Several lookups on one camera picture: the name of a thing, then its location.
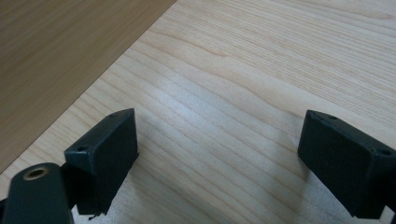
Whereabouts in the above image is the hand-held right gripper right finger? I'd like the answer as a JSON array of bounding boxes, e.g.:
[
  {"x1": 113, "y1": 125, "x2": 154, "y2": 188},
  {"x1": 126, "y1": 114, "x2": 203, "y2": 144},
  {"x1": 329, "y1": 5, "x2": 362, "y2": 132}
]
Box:
[{"x1": 297, "y1": 109, "x2": 396, "y2": 220}]

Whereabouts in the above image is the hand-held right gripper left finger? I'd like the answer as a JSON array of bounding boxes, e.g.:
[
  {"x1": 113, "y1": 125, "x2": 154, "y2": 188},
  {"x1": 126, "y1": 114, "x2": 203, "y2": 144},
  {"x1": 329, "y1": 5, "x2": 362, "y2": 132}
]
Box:
[{"x1": 61, "y1": 107, "x2": 140, "y2": 217}]

